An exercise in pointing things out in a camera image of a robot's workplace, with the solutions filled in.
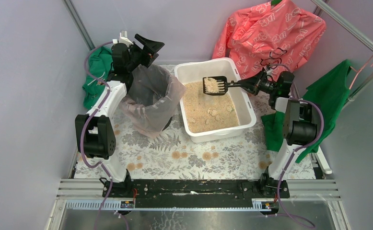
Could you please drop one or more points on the pink plastic bin liner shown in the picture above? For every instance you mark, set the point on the pink plastic bin liner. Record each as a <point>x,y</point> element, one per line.
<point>154,101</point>

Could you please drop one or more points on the floral table mat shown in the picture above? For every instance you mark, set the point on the floral table mat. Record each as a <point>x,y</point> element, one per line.
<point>173,155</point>

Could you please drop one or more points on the pink patterned garment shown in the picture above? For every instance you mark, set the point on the pink patterned garment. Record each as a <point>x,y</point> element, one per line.
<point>269,37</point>

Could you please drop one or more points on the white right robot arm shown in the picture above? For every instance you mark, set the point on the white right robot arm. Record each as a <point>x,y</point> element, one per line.
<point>302,124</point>

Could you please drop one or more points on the beige cat litter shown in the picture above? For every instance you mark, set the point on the beige cat litter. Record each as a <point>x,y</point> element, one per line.
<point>207,113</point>

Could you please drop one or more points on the black litter scoop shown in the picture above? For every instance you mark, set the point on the black litter scoop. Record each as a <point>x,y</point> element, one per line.
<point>217,86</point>

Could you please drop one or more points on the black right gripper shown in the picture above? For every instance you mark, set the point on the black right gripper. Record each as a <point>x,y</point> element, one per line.
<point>254,84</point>

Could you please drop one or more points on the green shirt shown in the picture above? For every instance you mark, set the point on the green shirt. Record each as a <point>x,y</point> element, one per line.
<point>330,93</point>
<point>99,64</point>

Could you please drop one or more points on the green shirt back left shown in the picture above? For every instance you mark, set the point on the green shirt back left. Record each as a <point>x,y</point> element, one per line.
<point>99,64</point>

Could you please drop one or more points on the black trash bin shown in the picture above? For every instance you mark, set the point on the black trash bin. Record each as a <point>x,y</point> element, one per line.
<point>151,92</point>

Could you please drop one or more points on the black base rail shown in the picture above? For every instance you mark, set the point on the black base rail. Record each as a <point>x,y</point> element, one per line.
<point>158,193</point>

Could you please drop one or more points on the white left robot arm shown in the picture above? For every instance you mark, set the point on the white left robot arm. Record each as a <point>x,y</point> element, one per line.
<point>96,140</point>

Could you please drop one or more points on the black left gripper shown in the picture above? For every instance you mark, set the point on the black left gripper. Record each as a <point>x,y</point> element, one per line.
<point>140,51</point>

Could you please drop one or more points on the metal clothes rack bar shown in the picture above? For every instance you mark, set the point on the metal clothes rack bar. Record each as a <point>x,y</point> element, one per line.
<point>360,36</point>

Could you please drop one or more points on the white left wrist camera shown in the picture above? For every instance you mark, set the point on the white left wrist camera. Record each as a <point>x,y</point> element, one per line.
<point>123,38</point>

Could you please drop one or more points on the green shirt on right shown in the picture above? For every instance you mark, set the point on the green shirt on right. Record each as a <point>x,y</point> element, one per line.
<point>330,93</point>

